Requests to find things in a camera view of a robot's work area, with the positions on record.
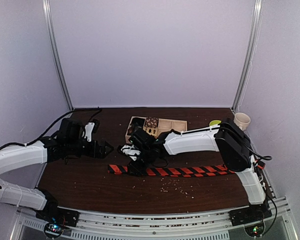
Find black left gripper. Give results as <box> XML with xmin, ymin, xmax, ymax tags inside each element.
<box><xmin>66</xmin><ymin>138</ymin><xmax>114</xmax><ymax>159</ymax></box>

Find red navy striped tie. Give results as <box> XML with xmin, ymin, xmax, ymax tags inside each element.
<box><xmin>107</xmin><ymin>164</ymin><xmax>235</xmax><ymax>178</ymax></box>

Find wooden compartment box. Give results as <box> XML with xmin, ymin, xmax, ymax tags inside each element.
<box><xmin>125</xmin><ymin>116</ymin><xmax>188</xmax><ymax>144</ymax></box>

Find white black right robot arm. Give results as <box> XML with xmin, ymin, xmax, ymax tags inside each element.
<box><xmin>121</xmin><ymin>118</ymin><xmax>266</xmax><ymax>221</ymax></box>

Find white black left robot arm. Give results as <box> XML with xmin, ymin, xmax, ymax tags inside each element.
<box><xmin>0</xmin><ymin>118</ymin><xmax>114</xmax><ymax>222</ymax></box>

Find dark patterned rolled tie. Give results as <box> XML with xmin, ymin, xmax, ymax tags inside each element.
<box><xmin>127</xmin><ymin>125</ymin><xmax>136</xmax><ymax>136</ymax></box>

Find black rolled tie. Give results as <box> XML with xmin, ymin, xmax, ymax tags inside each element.
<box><xmin>130</xmin><ymin>116</ymin><xmax>146</xmax><ymax>127</ymax></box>

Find beige patterned rolled tie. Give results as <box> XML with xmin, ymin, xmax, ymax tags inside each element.
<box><xmin>143</xmin><ymin>126</ymin><xmax>158</xmax><ymax>138</ymax></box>

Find brown floral rolled tie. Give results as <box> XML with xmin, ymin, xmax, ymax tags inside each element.
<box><xmin>144</xmin><ymin>117</ymin><xmax>159</xmax><ymax>128</ymax></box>

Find green bowl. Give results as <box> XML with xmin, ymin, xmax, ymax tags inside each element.
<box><xmin>209</xmin><ymin>120</ymin><xmax>222</xmax><ymax>127</ymax></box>

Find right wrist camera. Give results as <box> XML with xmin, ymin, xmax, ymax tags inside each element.
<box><xmin>117</xmin><ymin>144</ymin><xmax>141</xmax><ymax>161</ymax></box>

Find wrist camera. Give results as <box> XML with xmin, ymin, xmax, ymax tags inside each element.
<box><xmin>117</xmin><ymin>144</ymin><xmax>141</xmax><ymax>161</ymax></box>
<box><xmin>82</xmin><ymin>119</ymin><xmax>100</xmax><ymax>142</ymax></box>

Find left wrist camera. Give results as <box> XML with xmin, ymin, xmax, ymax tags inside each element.
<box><xmin>82</xmin><ymin>119</ymin><xmax>100</xmax><ymax>142</ymax></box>

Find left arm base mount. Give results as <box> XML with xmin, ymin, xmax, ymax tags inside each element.
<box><xmin>35</xmin><ymin>189</ymin><xmax>80</xmax><ymax>240</ymax></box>

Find aluminium front rail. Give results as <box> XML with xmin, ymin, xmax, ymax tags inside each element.
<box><xmin>8</xmin><ymin>197</ymin><xmax>300</xmax><ymax>240</ymax></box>

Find left aluminium frame post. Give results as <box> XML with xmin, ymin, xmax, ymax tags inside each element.
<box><xmin>42</xmin><ymin>0</ymin><xmax>74</xmax><ymax>110</ymax></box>

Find aluminium frame post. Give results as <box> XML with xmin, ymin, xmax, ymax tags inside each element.
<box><xmin>231</xmin><ymin>0</ymin><xmax>264</xmax><ymax>113</ymax></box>
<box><xmin>42</xmin><ymin>0</ymin><xmax>74</xmax><ymax>110</ymax></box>

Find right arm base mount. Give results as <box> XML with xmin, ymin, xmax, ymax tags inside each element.
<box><xmin>228</xmin><ymin>199</ymin><xmax>279</xmax><ymax>239</ymax></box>

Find right aluminium frame post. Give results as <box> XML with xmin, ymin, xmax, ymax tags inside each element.
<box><xmin>231</xmin><ymin>0</ymin><xmax>264</xmax><ymax>113</ymax></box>

